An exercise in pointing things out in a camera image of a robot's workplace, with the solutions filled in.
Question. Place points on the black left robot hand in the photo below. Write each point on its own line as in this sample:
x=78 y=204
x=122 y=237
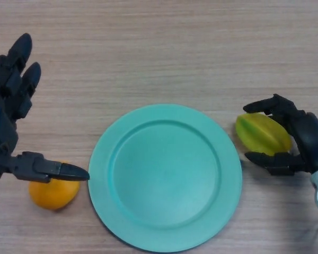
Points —
x=5 y=105

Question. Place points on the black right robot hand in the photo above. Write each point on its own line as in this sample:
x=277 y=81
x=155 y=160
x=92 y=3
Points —
x=310 y=137

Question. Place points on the yellow green starfruit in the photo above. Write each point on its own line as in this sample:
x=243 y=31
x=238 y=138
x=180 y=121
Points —
x=262 y=135

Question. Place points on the teal round plate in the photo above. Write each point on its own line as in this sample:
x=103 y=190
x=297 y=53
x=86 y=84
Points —
x=164 y=182

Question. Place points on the orange yellow pear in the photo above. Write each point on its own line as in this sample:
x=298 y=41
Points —
x=54 y=193

